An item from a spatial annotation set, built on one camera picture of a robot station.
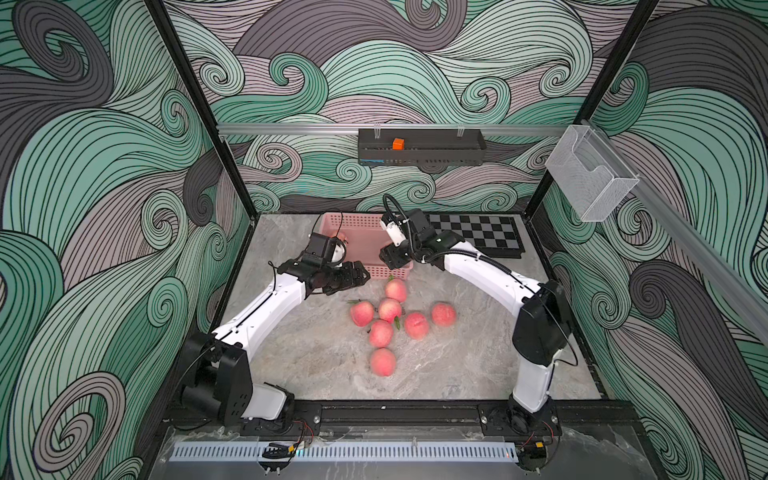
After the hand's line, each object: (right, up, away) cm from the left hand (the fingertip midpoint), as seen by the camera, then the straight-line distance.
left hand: (359, 276), depth 83 cm
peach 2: (+1, -12, +5) cm, 13 cm away
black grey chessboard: (+49, +11, +25) cm, 56 cm away
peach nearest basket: (+11, -6, +9) cm, 16 cm away
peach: (+6, -17, +1) cm, 18 cm away
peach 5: (+25, -12, +3) cm, 27 cm away
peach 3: (+8, -11, +5) cm, 15 cm away
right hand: (+10, +8, +5) cm, 14 cm away
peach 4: (+17, -14, +1) cm, 22 cm away
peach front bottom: (+7, -22, -5) cm, 24 cm away
